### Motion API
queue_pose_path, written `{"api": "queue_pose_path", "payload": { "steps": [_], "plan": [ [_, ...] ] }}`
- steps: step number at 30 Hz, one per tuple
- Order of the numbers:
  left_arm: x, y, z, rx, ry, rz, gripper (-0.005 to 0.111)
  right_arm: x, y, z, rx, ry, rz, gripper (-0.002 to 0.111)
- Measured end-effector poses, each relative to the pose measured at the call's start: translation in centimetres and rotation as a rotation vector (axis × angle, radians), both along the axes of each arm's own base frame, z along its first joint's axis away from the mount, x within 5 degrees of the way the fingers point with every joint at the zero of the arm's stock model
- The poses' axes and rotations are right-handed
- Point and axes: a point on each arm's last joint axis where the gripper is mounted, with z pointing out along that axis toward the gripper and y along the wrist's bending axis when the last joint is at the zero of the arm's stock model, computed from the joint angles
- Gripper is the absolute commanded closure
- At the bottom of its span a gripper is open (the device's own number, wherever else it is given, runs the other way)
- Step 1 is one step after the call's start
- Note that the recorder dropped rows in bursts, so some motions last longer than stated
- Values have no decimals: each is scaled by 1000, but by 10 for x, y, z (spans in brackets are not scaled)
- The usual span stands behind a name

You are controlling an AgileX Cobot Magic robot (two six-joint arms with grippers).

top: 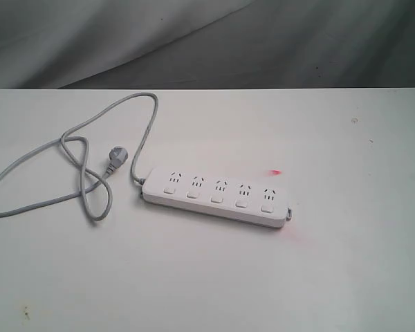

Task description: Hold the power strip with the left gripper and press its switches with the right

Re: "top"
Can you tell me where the white five-outlet power strip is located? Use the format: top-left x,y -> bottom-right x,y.
142,167 -> 292,229

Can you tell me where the grey power plug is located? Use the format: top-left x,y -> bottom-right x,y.
105,147 -> 129,176

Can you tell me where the grey backdrop cloth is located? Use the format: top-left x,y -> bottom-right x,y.
0,1 -> 415,89

